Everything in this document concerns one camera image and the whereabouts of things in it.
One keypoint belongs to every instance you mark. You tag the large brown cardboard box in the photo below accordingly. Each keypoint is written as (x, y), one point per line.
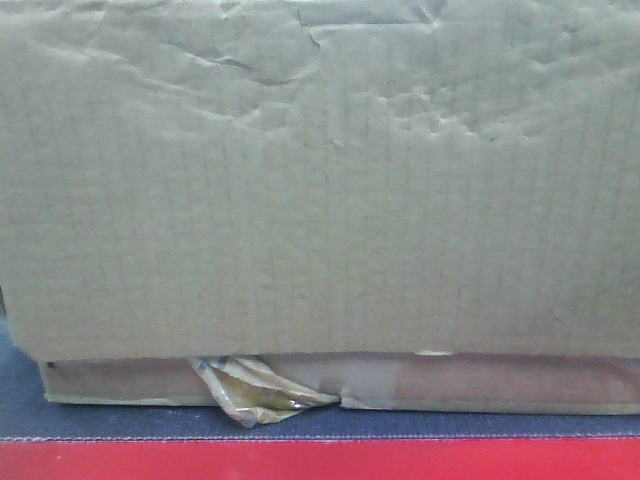
(411, 205)

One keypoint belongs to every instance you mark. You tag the crumpled clear packing tape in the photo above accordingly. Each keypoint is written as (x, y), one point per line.
(252, 394)

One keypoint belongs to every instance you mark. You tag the dark blue table mat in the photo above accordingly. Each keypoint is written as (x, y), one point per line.
(27, 416)

